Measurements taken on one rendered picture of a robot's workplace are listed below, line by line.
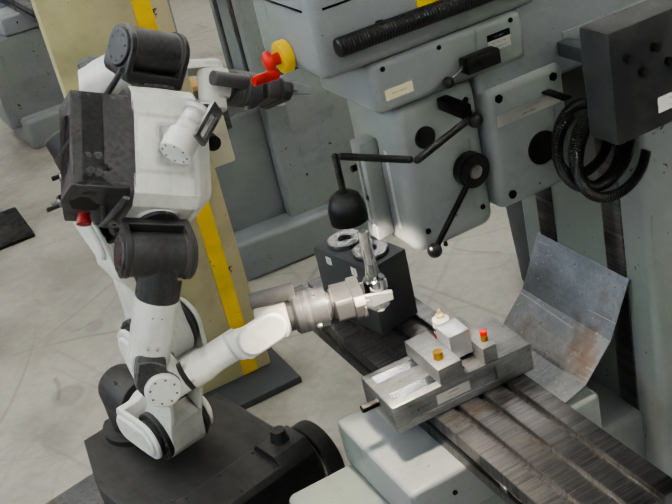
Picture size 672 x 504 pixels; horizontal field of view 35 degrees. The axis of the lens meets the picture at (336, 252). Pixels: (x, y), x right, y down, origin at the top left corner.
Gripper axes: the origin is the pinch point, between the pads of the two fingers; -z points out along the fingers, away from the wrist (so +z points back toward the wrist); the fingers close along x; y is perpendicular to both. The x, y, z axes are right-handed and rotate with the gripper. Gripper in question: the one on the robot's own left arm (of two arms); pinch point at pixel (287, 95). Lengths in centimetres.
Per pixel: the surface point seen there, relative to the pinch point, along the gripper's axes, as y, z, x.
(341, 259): -42.6, -5.9, 7.4
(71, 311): -27, -73, -260
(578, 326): -65, -35, 53
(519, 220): -16, -166, -64
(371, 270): -50, 15, 40
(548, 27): -9, 2, 81
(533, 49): -13, 4, 79
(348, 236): -36.1, -12.5, 3.5
